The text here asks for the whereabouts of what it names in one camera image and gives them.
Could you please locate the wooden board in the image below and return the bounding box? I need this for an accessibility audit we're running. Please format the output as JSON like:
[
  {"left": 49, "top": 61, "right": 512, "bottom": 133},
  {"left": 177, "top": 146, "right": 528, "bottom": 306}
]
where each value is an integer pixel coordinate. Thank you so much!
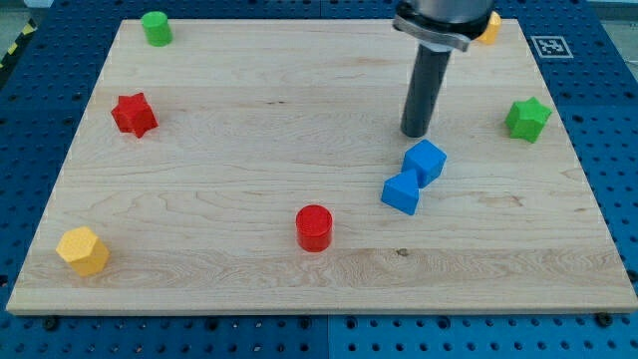
[{"left": 7, "top": 19, "right": 637, "bottom": 316}]

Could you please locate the green cylinder block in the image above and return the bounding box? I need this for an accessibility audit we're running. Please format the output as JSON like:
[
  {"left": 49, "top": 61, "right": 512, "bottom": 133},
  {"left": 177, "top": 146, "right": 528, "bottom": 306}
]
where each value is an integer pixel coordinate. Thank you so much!
[{"left": 141, "top": 11, "right": 172, "bottom": 47}]

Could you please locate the blue triangular prism block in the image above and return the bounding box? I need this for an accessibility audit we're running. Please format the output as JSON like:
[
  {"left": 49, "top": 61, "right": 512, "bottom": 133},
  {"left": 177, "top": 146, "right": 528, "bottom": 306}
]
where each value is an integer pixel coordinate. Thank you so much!
[{"left": 381, "top": 170, "right": 420, "bottom": 215}]

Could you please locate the green star block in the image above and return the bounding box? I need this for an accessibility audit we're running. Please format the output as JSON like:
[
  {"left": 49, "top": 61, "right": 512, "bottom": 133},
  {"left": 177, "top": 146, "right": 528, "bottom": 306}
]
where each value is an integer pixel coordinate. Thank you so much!
[{"left": 505, "top": 97, "right": 552, "bottom": 143}]

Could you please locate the red cylinder block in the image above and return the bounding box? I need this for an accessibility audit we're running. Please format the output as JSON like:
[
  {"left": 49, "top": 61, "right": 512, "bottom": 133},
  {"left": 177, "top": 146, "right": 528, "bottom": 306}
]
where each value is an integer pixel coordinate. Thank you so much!
[{"left": 295, "top": 204, "right": 333, "bottom": 252}]

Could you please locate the white fiducial marker tag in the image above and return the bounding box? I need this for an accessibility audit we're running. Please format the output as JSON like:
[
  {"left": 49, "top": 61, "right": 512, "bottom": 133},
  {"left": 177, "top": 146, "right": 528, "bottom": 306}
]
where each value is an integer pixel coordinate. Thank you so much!
[{"left": 530, "top": 35, "right": 573, "bottom": 59}]

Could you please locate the red star block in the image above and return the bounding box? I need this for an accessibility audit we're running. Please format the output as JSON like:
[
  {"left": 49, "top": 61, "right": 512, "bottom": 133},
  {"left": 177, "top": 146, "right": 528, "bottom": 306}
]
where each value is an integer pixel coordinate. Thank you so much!
[{"left": 111, "top": 93, "right": 159, "bottom": 139}]

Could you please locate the blue cube block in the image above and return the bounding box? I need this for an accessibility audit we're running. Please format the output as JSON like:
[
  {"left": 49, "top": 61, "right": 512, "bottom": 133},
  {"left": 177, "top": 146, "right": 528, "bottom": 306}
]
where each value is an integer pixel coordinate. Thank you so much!
[{"left": 402, "top": 140, "right": 447, "bottom": 188}]

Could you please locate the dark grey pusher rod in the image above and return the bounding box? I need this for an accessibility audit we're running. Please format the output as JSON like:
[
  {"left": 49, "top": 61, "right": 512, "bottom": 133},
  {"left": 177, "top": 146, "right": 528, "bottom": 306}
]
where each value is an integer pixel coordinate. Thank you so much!
[{"left": 401, "top": 45, "right": 451, "bottom": 138}]

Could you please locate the yellow block behind arm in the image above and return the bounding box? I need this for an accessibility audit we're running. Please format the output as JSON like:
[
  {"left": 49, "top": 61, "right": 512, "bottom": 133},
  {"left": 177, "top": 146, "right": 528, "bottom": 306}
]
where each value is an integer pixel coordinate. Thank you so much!
[{"left": 477, "top": 11, "right": 502, "bottom": 45}]

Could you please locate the yellow hexagon block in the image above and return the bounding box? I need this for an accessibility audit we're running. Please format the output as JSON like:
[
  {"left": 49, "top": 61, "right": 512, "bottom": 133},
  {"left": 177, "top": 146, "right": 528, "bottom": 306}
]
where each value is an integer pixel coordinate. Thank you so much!
[{"left": 56, "top": 226, "right": 110, "bottom": 276}]

